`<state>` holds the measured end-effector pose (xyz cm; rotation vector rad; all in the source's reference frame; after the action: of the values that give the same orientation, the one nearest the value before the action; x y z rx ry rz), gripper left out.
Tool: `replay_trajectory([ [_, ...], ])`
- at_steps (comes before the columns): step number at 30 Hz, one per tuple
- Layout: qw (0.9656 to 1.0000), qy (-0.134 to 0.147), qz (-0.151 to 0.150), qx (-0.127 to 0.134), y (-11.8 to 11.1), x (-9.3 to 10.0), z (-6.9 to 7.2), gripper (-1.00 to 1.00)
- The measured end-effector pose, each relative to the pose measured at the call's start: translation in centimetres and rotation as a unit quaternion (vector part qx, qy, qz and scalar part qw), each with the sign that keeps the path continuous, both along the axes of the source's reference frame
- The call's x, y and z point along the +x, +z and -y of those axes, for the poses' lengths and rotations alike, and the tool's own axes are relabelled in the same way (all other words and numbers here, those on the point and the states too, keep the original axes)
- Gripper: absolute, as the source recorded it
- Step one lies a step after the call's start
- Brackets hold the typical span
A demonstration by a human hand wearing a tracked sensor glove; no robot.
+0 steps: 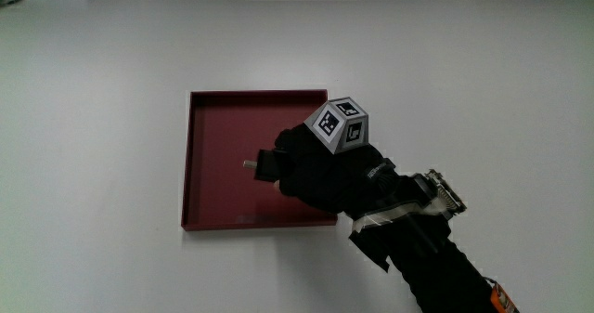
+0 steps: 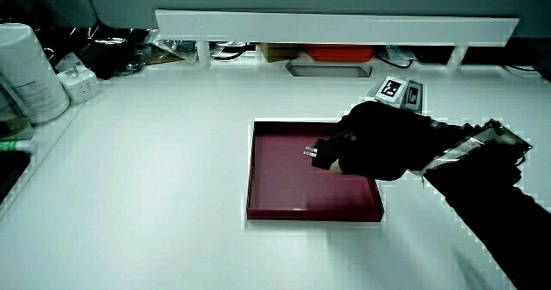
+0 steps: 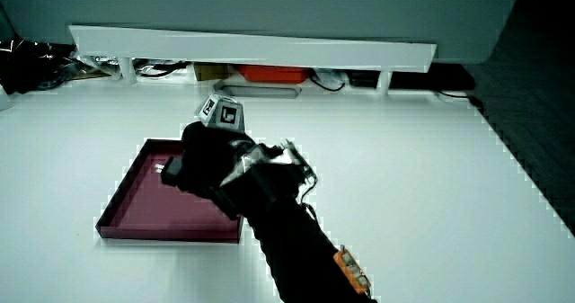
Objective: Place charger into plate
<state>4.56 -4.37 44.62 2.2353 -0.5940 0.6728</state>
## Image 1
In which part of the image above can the person's right hand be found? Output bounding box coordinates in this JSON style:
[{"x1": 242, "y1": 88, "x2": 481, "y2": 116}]
[{"x1": 273, "y1": 97, "x2": 468, "y2": 233}]

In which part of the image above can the black charger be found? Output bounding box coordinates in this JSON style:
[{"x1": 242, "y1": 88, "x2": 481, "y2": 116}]
[{"x1": 242, "y1": 149, "x2": 289, "y2": 183}]

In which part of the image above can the dark red square plate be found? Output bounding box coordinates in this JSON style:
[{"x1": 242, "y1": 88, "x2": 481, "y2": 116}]
[{"x1": 180, "y1": 88, "x2": 339, "y2": 232}]

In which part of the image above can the person's right forearm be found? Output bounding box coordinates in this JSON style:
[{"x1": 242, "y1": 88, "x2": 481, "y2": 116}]
[{"x1": 348, "y1": 214, "x2": 521, "y2": 313}]

